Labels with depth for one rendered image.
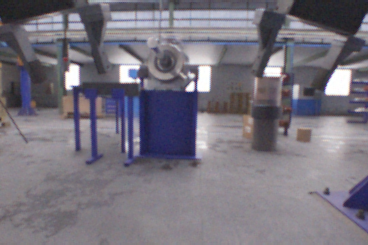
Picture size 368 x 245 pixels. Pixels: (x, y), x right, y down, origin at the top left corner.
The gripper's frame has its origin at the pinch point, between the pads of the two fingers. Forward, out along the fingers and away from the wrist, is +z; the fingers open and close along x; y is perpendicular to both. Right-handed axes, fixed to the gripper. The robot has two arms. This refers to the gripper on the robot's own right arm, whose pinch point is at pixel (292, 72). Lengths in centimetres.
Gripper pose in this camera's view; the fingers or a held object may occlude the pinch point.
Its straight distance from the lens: 40.7
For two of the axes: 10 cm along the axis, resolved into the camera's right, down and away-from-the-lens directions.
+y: 0.8, 5.0, -8.6
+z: -2.0, 8.6, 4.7
